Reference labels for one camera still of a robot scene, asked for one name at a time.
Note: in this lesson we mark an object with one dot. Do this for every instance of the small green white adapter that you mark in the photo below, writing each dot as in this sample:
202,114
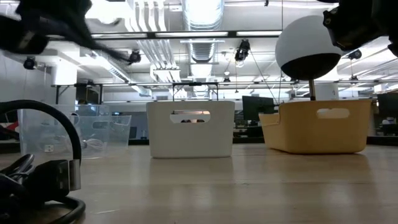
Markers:
48,148

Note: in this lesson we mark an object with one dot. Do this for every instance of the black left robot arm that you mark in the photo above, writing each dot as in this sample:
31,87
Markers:
18,37

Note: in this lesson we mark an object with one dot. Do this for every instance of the orange plastic bin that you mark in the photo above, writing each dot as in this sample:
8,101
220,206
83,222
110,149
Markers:
311,133

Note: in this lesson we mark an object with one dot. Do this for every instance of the white plastic bin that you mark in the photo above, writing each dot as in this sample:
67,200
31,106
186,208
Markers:
189,140

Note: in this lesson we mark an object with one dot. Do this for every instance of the clear plastic bin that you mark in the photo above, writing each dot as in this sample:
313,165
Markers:
118,133

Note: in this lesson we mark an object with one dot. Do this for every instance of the white globe lamp black base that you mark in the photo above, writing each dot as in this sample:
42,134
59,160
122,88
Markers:
306,40

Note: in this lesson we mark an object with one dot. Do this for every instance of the black computer monitor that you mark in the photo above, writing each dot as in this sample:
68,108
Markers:
7,116
388,105
258,107

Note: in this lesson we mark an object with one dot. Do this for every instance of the black legged background table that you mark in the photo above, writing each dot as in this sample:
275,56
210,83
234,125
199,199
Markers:
77,85

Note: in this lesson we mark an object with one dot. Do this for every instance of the black hanging camera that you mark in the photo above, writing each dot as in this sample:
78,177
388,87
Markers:
355,54
135,57
30,63
242,51

